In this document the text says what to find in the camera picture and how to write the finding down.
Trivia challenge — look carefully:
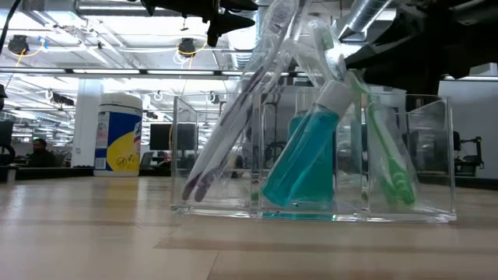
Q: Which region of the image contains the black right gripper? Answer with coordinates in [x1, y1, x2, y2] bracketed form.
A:
[343, 0, 498, 114]

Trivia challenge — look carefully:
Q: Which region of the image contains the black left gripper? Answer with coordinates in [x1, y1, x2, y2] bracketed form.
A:
[139, 0, 260, 49]

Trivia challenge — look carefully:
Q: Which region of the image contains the green toothbrush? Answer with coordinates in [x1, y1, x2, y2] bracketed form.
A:
[310, 19, 417, 207]
[287, 38, 402, 209]

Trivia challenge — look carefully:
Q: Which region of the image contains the blue mouthwash bottle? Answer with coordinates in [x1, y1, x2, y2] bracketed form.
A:
[261, 79, 356, 208]
[287, 110, 338, 204]

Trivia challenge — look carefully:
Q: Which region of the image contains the clear acrylic organizer box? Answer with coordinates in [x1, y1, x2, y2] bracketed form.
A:
[170, 92, 458, 224]

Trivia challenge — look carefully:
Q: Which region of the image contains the black computer monitor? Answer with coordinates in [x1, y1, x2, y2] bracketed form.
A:
[149, 122, 198, 152]

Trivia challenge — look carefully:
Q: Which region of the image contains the Lysol wipes canister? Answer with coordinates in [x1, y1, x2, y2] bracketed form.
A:
[93, 92, 144, 178]

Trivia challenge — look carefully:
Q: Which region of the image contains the person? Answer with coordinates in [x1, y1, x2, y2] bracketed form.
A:
[26, 137, 58, 169]

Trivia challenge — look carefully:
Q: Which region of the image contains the silver ventilation duct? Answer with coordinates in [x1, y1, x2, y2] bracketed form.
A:
[231, 26, 266, 71]
[337, 0, 391, 40]

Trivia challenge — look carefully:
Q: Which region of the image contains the black ceiling-mounted camera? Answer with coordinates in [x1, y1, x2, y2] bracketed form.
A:
[177, 37, 198, 58]
[7, 34, 30, 56]

